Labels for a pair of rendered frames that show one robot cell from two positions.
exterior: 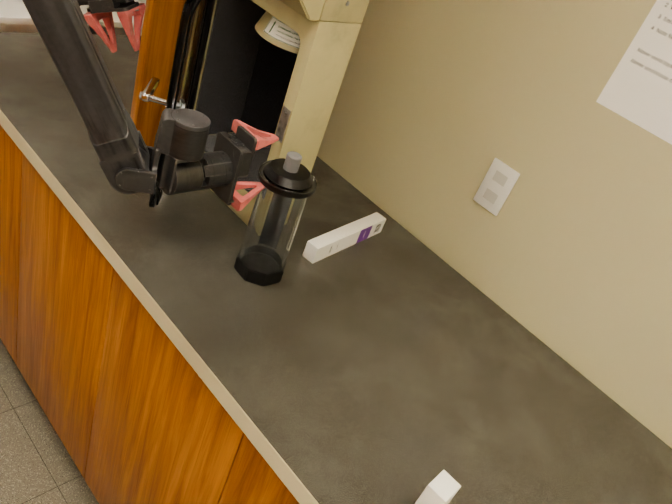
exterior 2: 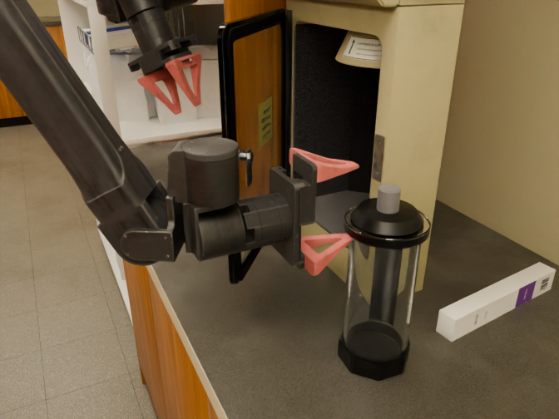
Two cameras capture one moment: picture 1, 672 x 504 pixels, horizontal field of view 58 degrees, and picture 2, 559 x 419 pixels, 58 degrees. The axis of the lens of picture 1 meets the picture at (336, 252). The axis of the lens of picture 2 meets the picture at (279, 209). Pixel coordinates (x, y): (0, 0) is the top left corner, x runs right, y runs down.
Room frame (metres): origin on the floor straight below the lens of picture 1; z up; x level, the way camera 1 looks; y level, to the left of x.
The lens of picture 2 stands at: (0.40, -0.03, 1.46)
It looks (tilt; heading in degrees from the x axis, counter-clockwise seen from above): 26 degrees down; 30
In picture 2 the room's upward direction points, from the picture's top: straight up
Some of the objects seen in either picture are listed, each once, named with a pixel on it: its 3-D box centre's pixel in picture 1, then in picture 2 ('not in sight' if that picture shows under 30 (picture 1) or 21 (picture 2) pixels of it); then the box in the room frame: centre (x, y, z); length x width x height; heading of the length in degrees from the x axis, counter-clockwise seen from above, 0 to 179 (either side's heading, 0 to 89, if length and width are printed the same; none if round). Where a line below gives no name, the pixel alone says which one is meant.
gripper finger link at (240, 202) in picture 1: (243, 182); (319, 234); (0.90, 0.19, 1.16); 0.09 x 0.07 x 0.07; 146
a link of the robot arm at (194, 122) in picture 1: (162, 147); (184, 194); (0.78, 0.30, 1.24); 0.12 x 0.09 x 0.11; 116
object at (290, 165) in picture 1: (290, 170); (387, 211); (0.97, 0.13, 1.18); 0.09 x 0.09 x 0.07
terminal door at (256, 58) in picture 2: (181, 86); (259, 140); (1.10, 0.40, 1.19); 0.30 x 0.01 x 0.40; 14
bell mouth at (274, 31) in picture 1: (300, 26); (390, 42); (1.25, 0.24, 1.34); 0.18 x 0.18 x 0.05
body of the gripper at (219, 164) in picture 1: (213, 169); (266, 219); (0.84, 0.23, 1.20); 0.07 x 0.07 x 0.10; 56
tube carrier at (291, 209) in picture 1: (273, 222); (379, 288); (0.97, 0.13, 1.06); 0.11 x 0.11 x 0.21
